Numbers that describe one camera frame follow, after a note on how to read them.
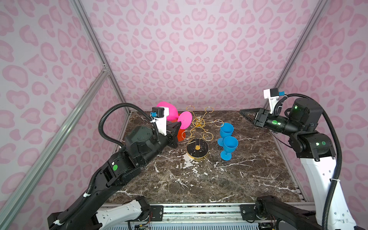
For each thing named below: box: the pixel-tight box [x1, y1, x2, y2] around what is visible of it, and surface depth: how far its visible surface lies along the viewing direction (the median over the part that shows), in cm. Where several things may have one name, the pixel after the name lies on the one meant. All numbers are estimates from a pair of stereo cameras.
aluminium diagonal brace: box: [0, 64, 110, 230], surface depth 69 cm
